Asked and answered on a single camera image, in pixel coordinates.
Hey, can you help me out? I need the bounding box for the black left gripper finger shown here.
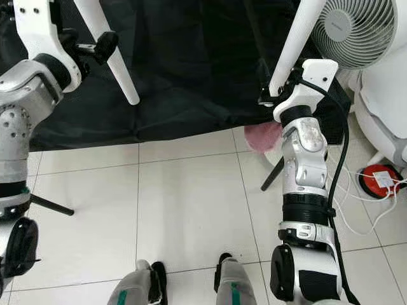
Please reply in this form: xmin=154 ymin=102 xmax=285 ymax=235
xmin=92 ymin=30 xmax=120 ymax=65

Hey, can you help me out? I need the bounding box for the white plastic table leg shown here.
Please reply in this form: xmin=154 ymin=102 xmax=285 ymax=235
xmin=72 ymin=0 xmax=141 ymax=106
xmin=268 ymin=0 xmax=329 ymax=97

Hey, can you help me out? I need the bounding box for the black fabric table cover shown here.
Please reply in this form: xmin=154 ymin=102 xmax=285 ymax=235
xmin=0 ymin=0 xmax=352 ymax=153

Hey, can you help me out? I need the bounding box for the black metal table leg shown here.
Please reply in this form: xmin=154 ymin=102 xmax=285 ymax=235
xmin=28 ymin=193 xmax=76 ymax=217
xmin=260 ymin=156 xmax=287 ymax=192

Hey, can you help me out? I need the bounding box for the white domed appliance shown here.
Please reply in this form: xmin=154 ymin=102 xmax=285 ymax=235
xmin=348 ymin=64 xmax=407 ymax=173

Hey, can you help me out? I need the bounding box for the red round device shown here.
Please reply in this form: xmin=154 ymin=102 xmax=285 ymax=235
xmin=358 ymin=163 xmax=406 ymax=197

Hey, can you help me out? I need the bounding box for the grey robot right leg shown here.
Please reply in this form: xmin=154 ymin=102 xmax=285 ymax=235
xmin=212 ymin=252 xmax=259 ymax=305

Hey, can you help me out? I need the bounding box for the grey robot leg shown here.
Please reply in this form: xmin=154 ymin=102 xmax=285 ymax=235
xmin=212 ymin=252 xmax=259 ymax=305
xmin=106 ymin=259 xmax=167 ymax=305

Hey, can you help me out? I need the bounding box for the grey robot left leg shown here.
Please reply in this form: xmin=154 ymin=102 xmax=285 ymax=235
xmin=106 ymin=259 xmax=167 ymax=305

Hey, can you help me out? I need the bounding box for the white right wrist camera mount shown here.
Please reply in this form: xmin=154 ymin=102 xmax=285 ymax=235
xmin=272 ymin=58 xmax=340 ymax=125

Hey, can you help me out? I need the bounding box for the white pedestal fan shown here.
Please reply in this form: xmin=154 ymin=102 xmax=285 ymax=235
xmin=314 ymin=0 xmax=399 ymax=70

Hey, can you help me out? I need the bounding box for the white power cable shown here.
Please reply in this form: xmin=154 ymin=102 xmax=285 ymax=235
xmin=324 ymin=162 xmax=407 ymax=237

